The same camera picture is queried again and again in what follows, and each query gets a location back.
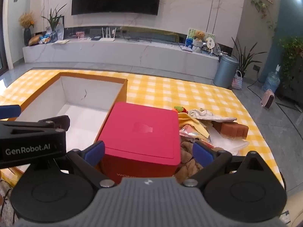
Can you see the hanging vine plant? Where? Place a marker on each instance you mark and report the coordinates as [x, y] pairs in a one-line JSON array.
[[262, 7]]

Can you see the green plant in glass vase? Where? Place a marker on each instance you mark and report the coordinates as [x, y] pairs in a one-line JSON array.
[[54, 36]]

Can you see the dark cabinet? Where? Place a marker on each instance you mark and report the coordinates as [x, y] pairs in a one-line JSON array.
[[292, 92]]

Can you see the dark vase with yellow flowers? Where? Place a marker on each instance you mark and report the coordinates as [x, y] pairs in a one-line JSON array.
[[27, 36]]

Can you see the pink silver snack packet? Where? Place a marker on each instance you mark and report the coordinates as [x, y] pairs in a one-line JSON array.
[[189, 133]]

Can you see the black wall outlet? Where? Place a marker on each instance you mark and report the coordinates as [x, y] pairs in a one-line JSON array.
[[256, 68]]

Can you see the blue water jug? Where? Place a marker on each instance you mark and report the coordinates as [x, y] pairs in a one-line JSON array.
[[271, 81]]

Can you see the white paper sheet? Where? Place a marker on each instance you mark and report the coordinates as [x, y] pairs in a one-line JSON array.
[[60, 41]]

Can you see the yellow checkered mat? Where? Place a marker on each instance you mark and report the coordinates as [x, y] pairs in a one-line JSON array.
[[177, 92]]

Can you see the orange cardboard box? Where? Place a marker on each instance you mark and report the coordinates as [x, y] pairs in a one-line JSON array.
[[71, 113]]

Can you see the potted long-leaf plant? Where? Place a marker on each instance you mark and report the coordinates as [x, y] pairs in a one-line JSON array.
[[245, 61]]

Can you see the white router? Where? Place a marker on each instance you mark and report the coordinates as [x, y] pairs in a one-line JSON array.
[[107, 37]]

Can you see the pink card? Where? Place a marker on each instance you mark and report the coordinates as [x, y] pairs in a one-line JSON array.
[[80, 34]]

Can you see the crocheted orange and strawberry toy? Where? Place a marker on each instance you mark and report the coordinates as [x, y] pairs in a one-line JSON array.
[[180, 110]]

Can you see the white cloth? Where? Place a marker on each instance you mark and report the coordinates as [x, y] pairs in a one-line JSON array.
[[227, 145]]

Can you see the grey-blue trash can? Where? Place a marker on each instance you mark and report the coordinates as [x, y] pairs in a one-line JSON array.
[[224, 73]]

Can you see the red lidded box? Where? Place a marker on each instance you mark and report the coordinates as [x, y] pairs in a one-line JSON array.
[[142, 134]]

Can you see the blue snack bag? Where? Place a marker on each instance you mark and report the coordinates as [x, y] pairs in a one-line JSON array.
[[45, 38]]

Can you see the bushy green plant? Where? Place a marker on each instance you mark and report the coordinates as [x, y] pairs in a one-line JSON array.
[[292, 52]]

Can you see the green picture card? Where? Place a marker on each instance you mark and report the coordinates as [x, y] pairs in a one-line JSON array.
[[191, 32]]

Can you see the brown bread loaf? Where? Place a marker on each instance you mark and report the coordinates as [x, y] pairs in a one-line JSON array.
[[35, 40]]

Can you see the woven pastel basket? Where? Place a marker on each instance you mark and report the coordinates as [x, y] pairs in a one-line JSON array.
[[237, 81]]

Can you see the blue tissue box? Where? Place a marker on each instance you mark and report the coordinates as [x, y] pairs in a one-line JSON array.
[[189, 43]]

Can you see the white round fan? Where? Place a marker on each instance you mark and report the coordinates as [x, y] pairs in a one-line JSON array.
[[210, 44]]

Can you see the white cloud-shaped pad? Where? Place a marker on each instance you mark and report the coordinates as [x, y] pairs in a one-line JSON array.
[[206, 114]]

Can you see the brown plush cloth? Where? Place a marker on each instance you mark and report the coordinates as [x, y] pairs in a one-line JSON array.
[[187, 162]]

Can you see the pink heater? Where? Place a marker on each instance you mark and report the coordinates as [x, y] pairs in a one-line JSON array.
[[268, 98]]

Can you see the brown teddy bear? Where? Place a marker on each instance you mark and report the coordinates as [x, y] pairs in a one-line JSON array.
[[199, 35]]

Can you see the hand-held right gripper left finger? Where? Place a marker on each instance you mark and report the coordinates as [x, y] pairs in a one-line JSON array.
[[94, 151]]

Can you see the white marble television cabinet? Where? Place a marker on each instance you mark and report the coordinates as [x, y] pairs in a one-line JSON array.
[[118, 52]]

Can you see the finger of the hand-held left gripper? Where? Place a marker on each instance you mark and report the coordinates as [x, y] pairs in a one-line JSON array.
[[9, 111], [58, 122]]

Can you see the brown sponge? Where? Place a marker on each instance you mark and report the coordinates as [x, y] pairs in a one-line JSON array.
[[232, 130]]

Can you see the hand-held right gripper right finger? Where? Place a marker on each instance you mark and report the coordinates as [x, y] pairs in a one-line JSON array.
[[203, 151]]

